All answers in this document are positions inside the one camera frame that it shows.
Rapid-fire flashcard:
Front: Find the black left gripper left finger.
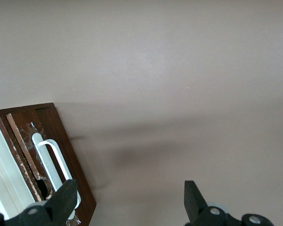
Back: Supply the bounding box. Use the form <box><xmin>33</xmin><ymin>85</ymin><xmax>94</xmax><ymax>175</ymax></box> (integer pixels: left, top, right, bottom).
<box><xmin>4</xmin><ymin>179</ymin><xmax>78</xmax><ymax>226</ymax></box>

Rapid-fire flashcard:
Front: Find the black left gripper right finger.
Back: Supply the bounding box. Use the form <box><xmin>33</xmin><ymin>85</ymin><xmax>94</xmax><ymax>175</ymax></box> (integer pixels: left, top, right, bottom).
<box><xmin>184</xmin><ymin>180</ymin><xmax>273</xmax><ymax>226</ymax></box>

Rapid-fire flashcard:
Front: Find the white drawer handle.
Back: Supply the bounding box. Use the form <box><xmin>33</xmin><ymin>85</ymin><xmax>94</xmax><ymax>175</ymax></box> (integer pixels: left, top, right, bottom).
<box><xmin>32</xmin><ymin>133</ymin><xmax>82</xmax><ymax>221</ymax></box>

